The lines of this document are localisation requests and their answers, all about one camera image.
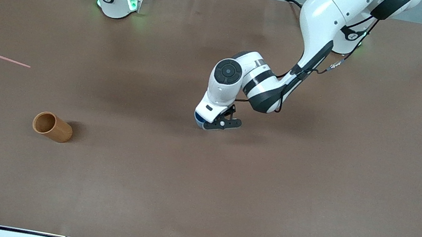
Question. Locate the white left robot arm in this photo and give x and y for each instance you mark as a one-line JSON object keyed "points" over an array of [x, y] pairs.
{"points": [[322, 17]]}

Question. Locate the pink straw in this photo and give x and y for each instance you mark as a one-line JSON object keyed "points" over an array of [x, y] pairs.
{"points": [[2, 58]]}

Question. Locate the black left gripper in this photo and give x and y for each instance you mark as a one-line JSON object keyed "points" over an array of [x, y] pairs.
{"points": [[228, 112]]}

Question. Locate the brown cylindrical cup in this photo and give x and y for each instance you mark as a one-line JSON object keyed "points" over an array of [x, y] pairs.
{"points": [[58, 132]]}

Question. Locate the blue cup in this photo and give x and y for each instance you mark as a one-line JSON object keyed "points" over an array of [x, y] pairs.
{"points": [[198, 121]]}

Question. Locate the brown table cover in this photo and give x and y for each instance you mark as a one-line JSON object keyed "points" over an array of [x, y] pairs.
{"points": [[222, 202]]}

